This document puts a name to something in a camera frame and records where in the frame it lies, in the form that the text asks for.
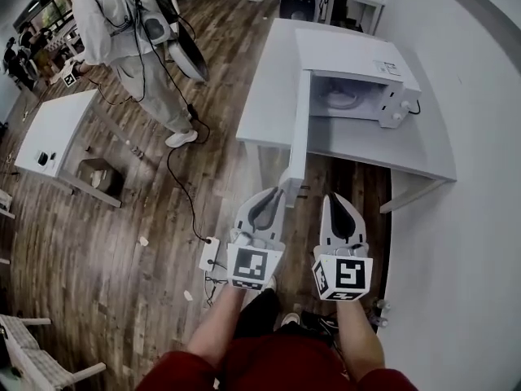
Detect glass microwave turntable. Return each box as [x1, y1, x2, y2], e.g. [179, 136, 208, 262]
[324, 90, 362, 112]

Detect person's right forearm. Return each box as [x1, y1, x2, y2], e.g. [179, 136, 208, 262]
[335, 298, 387, 384]

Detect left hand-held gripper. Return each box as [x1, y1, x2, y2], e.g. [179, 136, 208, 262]
[225, 187, 287, 292]

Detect person's red shirt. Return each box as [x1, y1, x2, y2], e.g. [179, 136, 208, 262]
[135, 331, 421, 391]

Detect white side table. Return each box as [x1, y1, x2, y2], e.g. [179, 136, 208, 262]
[324, 0, 387, 37]

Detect white microwave door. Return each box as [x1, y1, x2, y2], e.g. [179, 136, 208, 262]
[278, 69, 313, 209]

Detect person's left forearm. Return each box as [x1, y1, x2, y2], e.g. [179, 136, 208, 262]
[186, 285, 250, 368]

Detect white microwave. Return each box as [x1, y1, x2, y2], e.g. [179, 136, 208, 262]
[295, 28, 422, 130]

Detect black oval pan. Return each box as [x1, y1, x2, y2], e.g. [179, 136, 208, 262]
[167, 21, 211, 83]

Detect black bin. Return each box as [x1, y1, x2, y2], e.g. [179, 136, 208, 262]
[279, 0, 317, 22]

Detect white slatted chair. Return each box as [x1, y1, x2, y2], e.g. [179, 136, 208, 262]
[0, 313, 107, 391]

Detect black floor cable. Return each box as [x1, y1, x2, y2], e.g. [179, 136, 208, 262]
[86, 75, 213, 244]

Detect small white table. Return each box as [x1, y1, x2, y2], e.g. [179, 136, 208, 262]
[13, 88, 124, 209]

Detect brown cardboard box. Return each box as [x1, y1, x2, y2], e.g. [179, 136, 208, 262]
[77, 157, 126, 200]

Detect white power strip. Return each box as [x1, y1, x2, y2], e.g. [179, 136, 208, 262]
[198, 237, 222, 273]

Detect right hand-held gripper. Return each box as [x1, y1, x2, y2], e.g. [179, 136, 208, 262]
[311, 191, 374, 302]

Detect person's black trousers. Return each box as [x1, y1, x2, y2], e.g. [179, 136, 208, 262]
[234, 286, 282, 340]

